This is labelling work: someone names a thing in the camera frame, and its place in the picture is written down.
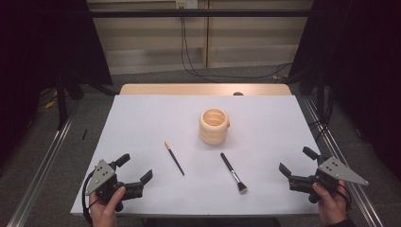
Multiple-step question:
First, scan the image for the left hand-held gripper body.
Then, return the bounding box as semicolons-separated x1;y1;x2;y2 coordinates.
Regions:
84;159;146;213

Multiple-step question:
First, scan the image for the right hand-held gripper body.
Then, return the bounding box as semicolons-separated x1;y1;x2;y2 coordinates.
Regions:
288;156;369;204

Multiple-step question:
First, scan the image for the thin black orange-tipped brush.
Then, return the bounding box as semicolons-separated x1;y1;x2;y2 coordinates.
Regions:
164;141;185;177

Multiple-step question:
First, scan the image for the black makeup brush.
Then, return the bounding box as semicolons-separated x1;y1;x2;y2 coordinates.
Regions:
219;152;249;195

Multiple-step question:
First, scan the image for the beige ribbed brush holder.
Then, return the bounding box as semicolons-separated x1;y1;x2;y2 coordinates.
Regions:
198;108;231;147

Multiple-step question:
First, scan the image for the person's right hand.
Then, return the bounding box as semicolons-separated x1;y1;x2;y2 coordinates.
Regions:
312;180;349;226

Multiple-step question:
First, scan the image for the person's left hand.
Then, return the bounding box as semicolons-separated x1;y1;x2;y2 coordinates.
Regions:
89;186;127;227

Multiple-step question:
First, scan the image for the white table mat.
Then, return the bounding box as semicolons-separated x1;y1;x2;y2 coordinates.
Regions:
70;94;348;217

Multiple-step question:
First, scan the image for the wooden table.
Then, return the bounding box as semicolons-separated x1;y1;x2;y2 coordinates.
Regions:
118;82;293;96

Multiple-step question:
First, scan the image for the dark curtain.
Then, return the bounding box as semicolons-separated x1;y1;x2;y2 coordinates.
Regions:
0;0;113;173
288;0;401;183

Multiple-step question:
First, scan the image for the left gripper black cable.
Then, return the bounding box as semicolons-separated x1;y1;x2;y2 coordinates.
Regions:
81;169;96;226

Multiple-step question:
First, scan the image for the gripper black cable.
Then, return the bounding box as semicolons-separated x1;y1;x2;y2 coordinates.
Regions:
336;183;353;212
81;169;96;226

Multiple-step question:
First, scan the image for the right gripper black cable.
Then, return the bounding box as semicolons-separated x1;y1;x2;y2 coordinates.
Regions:
336;183;353;212

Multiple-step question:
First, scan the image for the metal floor rail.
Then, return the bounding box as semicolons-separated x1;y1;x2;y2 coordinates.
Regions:
302;96;385;227
6;103;80;227

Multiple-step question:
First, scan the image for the black stand post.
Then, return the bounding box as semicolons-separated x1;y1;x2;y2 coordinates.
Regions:
55;73;69;131

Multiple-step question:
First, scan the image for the black wall cable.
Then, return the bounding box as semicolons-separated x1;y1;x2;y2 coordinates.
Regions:
179;16;219;84
183;16;294;80

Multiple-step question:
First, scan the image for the black horizontal frame bar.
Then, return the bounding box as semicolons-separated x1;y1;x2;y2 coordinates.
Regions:
89;9;314;19

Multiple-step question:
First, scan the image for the white wall outlet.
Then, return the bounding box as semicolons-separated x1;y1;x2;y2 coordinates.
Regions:
175;0;200;9

